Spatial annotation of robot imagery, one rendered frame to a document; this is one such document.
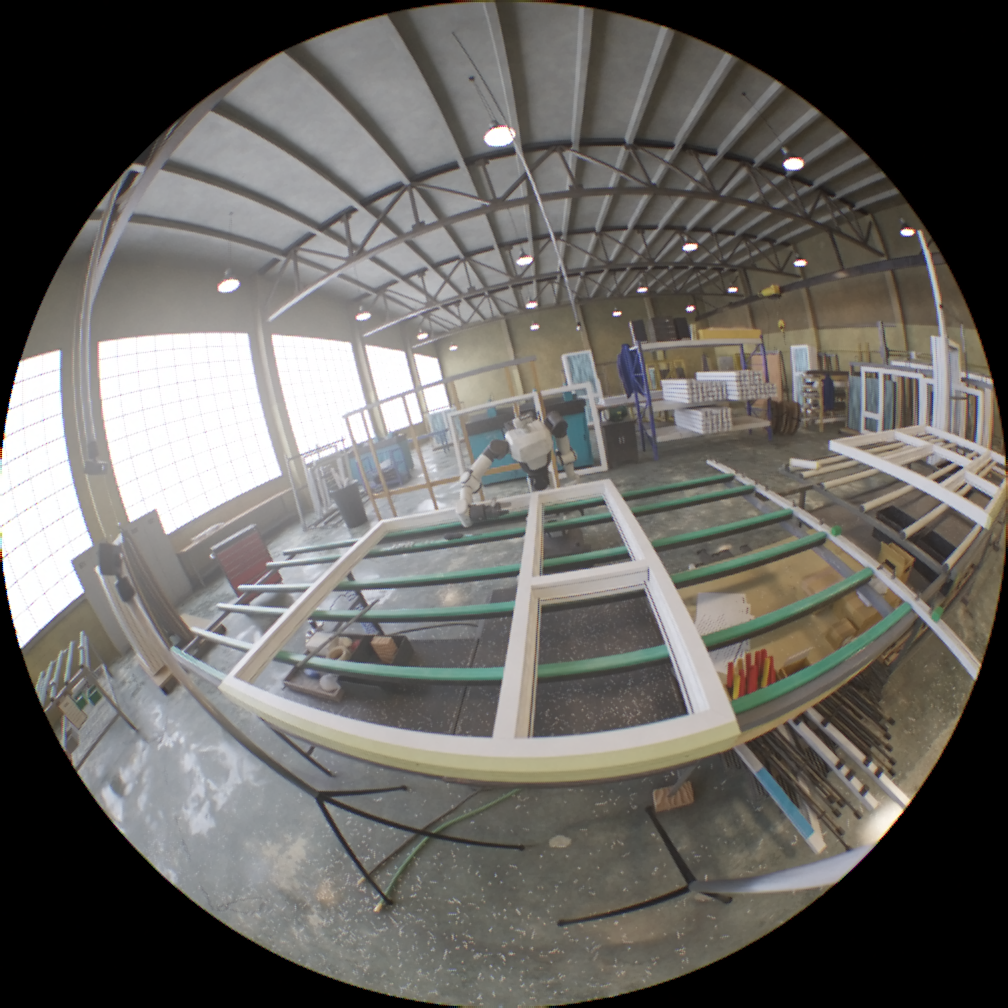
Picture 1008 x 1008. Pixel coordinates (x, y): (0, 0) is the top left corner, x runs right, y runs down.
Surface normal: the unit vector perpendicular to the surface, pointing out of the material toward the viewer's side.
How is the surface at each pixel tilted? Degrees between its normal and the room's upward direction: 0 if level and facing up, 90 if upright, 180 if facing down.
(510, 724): 0
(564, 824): 0
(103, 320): 90
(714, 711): 0
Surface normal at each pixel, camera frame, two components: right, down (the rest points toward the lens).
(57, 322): 0.97, -0.18
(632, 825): -0.23, -0.91
